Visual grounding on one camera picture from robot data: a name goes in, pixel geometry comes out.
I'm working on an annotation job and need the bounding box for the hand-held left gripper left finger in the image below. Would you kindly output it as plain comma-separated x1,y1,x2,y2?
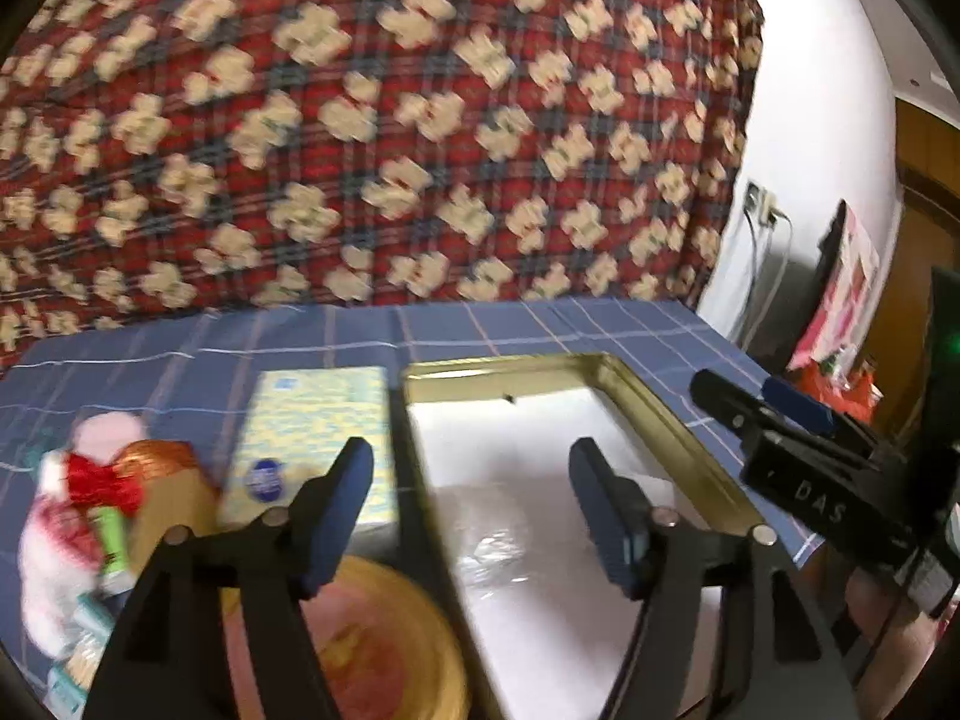
81,436,374,720

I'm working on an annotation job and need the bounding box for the red ribbon bow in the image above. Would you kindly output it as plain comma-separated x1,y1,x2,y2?
64,450,145,517

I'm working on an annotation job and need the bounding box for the white wall outlet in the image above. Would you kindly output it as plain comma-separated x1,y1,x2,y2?
742,180,782,227

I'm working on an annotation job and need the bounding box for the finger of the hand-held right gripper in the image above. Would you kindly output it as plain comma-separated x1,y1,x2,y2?
760,377,880,460
690,369,767,437

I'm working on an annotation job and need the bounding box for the yellow plate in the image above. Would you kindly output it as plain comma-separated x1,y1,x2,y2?
221,555,472,720

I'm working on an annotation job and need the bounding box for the red bag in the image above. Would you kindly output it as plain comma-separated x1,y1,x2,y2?
795,358,883,422

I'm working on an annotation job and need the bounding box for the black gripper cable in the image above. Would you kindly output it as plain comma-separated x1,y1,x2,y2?
855,555,927,687

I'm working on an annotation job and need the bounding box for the white pink fluffy cloth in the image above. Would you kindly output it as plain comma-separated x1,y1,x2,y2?
18,450,104,655

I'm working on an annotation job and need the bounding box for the wooden door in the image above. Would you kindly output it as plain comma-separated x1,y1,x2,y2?
862,96,960,437

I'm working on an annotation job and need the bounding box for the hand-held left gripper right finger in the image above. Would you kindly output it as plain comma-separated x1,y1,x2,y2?
568,436,863,720

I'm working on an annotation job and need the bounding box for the white power cable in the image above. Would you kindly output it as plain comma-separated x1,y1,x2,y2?
739,208,793,350

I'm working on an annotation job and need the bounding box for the person's right forearm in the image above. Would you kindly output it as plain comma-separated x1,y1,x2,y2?
846,568,955,700

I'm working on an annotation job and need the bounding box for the yellow blue patterned tissue pack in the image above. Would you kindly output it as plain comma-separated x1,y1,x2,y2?
217,366,400,542

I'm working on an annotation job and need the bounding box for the blue plaid bed sheet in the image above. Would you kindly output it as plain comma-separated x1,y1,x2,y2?
0,296,826,720

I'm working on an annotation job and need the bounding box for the teal cloth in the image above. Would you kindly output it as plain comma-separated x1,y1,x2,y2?
45,589,121,717

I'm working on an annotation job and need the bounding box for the red plaid bear-print blanket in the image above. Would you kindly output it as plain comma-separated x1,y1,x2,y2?
0,0,767,370

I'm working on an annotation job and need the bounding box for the round gold tin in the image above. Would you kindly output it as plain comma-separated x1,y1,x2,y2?
124,441,220,567

